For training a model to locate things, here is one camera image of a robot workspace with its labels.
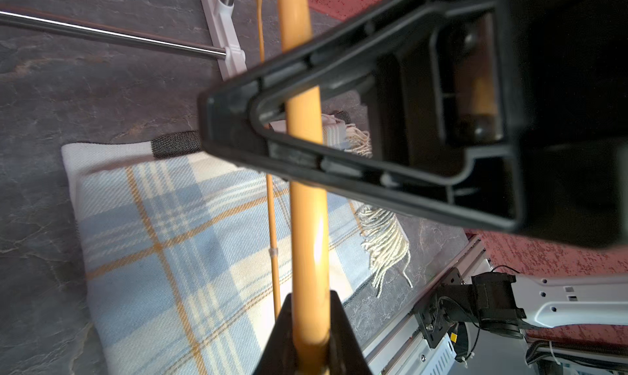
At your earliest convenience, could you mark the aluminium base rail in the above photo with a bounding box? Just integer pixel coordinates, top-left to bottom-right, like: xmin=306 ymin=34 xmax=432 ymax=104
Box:
xmin=362 ymin=234 xmax=490 ymax=374

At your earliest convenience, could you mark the white and steel clothes rack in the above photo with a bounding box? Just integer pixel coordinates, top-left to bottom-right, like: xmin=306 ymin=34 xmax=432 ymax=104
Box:
xmin=1 ymin=0 xmax=247 ymax=79

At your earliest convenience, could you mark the blue plaid fringed scarf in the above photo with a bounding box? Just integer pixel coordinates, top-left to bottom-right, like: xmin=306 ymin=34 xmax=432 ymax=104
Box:
xmin=61 ymin=112 xmax=414 ymax=375

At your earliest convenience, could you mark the grey checkered scarf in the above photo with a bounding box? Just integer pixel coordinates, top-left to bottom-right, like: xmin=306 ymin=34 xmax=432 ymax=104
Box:
xmin=150 ymin=111 xmax=353 ymax=160

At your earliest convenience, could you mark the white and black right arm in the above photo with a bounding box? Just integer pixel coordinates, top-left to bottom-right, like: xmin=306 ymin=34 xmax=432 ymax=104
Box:
xmin=412 ymin=268 xmax=627 ymax=348

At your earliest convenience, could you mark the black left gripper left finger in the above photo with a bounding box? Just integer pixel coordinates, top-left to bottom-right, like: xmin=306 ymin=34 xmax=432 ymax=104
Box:
xmin=253 ymin=291 xmax=371 ymax=374

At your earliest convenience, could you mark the orange plastic hanger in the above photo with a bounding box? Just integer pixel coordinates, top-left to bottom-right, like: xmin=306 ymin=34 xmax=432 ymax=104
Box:
xmin=278 ymin=0 xmax=330 ymax=345

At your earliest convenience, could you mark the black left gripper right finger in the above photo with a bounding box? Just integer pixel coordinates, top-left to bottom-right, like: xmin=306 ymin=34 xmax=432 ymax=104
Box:
xmin=198 ymin=0 xmax=627 ymax=247

